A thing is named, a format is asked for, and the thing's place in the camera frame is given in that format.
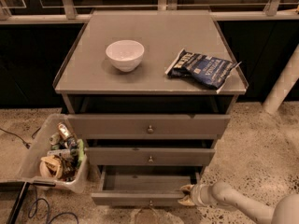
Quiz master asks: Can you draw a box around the white ceramic bowl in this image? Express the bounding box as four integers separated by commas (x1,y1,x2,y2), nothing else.
106,40,145,72

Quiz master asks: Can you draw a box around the grey middle drawer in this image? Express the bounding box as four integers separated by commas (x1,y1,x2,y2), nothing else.
86,147,215,166

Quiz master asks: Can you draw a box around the blue chip bag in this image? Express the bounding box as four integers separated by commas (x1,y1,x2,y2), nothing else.
165,49,239,92

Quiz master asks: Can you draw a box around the grey wooden drawer cabinet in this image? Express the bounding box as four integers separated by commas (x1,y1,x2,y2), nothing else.
52,9,249,185

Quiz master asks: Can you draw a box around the blue cable on floor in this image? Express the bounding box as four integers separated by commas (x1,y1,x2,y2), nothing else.
27,185,79,224

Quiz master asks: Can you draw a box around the gold drink can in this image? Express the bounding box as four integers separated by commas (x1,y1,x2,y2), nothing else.
57,122,72,140

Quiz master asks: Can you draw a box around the white round container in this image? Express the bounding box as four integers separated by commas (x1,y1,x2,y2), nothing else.
39,155,63,179

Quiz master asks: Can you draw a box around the white pillar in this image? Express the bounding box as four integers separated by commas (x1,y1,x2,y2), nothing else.
263,45,299,114

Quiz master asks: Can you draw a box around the grey drawer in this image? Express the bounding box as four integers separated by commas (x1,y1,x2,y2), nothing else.
92,166,201,207
67,114,230,140
86,147,215,166

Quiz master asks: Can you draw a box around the metal window railing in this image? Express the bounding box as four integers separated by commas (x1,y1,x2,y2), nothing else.
0,0,299,24

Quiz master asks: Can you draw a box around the grey top drawer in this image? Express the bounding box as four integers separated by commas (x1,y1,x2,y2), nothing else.
67,114,230,140

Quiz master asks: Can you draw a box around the grey bottom drawer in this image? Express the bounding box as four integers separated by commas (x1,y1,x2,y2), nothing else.
92,166,201,207

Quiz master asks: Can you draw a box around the black cable on floor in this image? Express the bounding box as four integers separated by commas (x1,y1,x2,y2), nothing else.
0,126,42,149

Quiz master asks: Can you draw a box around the green packet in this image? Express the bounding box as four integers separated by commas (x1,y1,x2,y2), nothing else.
77,139,85,168

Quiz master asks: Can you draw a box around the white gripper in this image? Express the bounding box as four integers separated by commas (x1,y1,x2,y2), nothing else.
178,184,208,207

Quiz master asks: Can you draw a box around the black stand leg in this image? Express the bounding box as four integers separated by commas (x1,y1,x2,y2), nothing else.
0,180,55,224

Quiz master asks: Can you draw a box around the clear plastic bin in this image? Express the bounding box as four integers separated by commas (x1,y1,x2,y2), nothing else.
17,114,88,194

